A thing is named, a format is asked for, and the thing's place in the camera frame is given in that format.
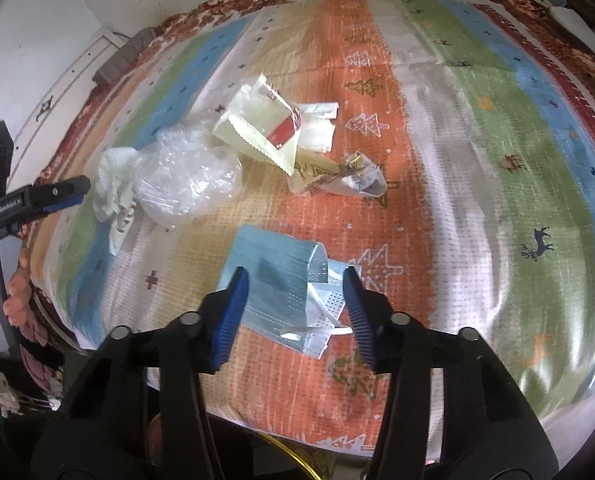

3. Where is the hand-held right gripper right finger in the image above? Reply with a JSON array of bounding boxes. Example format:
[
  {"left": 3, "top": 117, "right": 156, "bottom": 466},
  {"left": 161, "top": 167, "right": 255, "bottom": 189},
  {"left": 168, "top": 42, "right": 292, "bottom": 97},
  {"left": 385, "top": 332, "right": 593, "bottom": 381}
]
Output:
[{"left": 342, "top": 266, "right": 561, "bottom": 480}]

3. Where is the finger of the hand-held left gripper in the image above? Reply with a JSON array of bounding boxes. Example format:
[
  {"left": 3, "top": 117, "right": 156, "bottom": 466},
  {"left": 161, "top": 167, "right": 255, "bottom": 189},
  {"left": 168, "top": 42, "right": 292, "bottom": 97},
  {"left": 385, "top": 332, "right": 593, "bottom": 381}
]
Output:
[
  {"left": 31, "top": 176, "right": 92, "bottom": 202},
  {"left": 27, "top": 192, "right": 86, "bottom": 221}
]

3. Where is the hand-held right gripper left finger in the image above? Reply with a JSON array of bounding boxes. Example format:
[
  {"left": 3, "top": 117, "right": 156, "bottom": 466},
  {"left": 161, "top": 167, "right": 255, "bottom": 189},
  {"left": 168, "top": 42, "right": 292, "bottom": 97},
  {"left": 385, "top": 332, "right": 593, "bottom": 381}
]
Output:
[{"left": 31, "top": 266, "right": 250, "bottom": 480}]

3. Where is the white mask wrapper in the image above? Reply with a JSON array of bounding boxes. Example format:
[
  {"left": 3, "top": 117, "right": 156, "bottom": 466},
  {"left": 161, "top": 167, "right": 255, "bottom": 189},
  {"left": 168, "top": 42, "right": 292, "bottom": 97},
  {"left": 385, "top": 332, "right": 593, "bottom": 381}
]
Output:
[{"left": 277, "top": 260, "right": 363, "bottom": 361}]

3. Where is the white plastic bag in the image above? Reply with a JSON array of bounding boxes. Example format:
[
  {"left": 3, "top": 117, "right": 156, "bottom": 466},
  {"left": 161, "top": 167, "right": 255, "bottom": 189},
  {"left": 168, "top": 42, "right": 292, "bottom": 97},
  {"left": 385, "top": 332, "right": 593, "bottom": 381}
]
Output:
[{"left": 93, "top": 146, "right": 143, "bottom": 256}]

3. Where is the blue face mask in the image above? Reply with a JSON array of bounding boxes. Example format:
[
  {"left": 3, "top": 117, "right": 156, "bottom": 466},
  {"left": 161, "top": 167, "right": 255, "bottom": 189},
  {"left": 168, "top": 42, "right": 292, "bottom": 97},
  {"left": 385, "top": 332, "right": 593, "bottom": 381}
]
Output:
[{"left": 216, "top": 225, "right": 328, "bottom": 361}]

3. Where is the clear plastic bag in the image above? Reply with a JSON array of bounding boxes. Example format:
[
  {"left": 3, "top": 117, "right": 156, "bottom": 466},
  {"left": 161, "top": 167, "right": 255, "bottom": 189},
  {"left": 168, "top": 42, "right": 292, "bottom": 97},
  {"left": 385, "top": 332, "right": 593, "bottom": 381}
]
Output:
[{"left": 133, "top": 125, "right": 243, "bottom": 228}]

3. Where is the silver blue wrapper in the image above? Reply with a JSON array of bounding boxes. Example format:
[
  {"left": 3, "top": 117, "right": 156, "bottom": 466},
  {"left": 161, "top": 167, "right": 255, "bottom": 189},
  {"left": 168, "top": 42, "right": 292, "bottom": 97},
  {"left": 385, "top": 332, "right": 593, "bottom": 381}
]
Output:
[{"left": 287, "top": 150, "right": 388, "bottom": 198}]

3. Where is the dark bin with gold rim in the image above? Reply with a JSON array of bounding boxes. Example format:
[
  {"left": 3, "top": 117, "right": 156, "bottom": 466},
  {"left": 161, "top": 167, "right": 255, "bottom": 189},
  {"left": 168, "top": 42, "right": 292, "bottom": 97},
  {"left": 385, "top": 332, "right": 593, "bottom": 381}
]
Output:
[{"left": 212, "top": 432, "right": 325, "bottom": 480}]

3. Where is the yellow packet with red label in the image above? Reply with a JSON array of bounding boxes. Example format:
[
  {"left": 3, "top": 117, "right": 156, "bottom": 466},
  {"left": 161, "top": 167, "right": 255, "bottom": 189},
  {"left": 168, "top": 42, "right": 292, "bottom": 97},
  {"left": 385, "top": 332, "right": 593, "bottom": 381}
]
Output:
[{"left": 212, "top": 73, "right": 303, "bottom": 177}]

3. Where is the translucent white wrapper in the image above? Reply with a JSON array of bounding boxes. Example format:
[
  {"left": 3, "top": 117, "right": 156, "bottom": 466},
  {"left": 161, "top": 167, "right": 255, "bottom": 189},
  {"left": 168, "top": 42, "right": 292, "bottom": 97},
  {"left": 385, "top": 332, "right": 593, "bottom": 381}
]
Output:
[{"left": 292, "top": 102, "right": 339, "bottom": 153}]

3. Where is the person's left hand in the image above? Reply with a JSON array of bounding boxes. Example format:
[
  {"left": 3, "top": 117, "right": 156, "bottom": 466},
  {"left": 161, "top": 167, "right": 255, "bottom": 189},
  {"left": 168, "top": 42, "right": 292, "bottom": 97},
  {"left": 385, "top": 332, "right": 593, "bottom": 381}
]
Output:
[{"left": 0, "top": 247, "right": 30, "bottom": 341}]

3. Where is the striped colourful mat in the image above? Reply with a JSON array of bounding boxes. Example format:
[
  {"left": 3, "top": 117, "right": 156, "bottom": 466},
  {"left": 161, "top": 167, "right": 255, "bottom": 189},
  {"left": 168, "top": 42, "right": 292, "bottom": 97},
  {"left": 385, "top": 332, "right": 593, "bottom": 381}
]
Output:
[{"left": 42, "top": 0, "right": 595, "bottom": 456}]

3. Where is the white cloth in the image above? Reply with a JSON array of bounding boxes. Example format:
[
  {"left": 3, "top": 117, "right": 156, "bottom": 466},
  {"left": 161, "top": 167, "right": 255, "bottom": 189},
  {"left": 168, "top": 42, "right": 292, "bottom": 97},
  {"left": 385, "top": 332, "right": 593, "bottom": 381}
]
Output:
[{"left": 547, "top": 5, "right": 595, "bottom": 36}]

